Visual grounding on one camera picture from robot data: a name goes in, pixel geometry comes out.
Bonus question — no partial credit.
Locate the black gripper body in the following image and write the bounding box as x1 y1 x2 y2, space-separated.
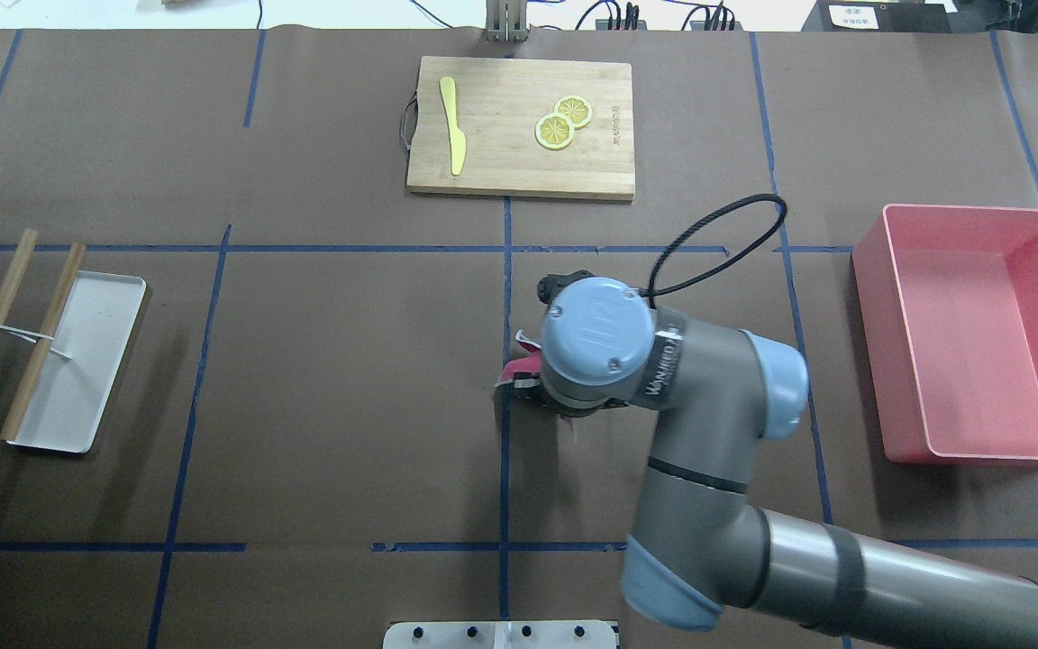
510 372 629 420

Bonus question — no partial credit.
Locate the grey and pink cloth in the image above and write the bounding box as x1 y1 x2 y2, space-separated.
494 329 542 389

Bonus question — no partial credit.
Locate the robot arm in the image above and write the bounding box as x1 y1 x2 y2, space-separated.
520 271 1038 648

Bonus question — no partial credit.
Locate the yellow plastic knife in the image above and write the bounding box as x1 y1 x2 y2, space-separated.
438 77 467 177

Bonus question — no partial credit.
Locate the lemon slice front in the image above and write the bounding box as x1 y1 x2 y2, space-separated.
532 112 577 151

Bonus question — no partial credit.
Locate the lemon slice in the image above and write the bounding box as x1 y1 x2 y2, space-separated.
532 112 577 151
553 94 594 129

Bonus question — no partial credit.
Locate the bamboo cutting board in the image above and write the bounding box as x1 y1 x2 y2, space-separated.
406 55 637 202

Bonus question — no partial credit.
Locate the lemon slice back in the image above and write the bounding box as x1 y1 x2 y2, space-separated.
553 94 594 129

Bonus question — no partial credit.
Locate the white metal tray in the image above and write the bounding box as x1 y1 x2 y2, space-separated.
9 270 147 453

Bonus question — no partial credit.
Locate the right wooden rack rod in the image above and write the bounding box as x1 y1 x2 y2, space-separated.
0 242 87 441

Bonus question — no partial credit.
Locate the pink plastic bin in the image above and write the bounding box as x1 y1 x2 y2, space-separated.
851 202 1038 467

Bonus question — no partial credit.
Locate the white mounting base plate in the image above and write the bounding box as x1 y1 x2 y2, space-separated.
382 619 622 648

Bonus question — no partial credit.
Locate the aluminium frame post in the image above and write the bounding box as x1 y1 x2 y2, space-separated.
483 0 531 42

